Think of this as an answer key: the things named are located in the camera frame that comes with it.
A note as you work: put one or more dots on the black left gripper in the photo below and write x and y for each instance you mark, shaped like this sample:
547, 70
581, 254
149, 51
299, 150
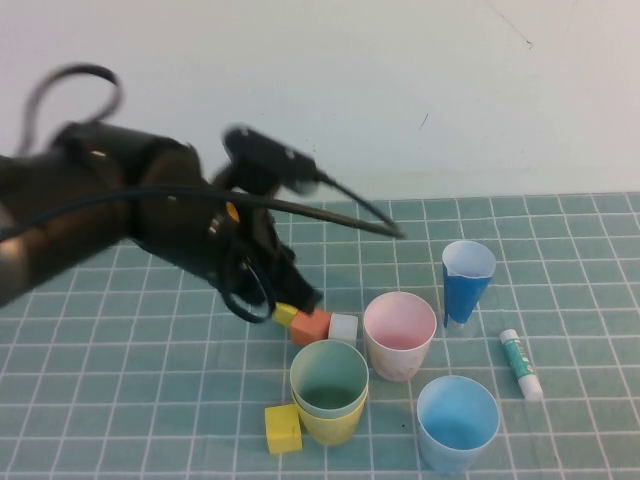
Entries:
240, 240

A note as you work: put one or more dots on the green plastic cup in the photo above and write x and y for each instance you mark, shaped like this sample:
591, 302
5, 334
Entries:
327, 365

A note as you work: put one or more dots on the pink plastic cup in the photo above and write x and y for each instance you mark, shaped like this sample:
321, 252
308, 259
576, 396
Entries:
400, 325

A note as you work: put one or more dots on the light blue plastic cup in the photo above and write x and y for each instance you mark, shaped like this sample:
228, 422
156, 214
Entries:
457, 415

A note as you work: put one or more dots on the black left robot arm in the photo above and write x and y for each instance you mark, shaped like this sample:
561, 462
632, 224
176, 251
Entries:
75, 210

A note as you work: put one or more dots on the yellow cube block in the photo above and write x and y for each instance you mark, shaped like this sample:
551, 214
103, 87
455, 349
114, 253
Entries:
285, 314
282, 427

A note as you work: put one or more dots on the orange cube block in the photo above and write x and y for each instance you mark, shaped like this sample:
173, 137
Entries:
307, 327

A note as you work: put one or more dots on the white cube block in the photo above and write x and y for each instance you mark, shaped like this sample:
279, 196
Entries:
343, 327

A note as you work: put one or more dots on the yellow plastic cup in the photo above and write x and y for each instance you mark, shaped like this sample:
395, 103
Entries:
330, 430

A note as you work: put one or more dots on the blue paper cone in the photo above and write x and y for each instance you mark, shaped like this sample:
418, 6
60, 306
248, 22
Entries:
464, 295

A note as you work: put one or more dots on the green white glue stick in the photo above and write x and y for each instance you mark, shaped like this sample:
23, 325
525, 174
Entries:
519, 360

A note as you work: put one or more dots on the green checkered tablecloth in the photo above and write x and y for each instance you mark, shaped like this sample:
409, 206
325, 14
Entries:
550, 250

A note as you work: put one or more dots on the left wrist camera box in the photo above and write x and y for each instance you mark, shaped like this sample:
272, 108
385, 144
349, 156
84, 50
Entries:
265, 155

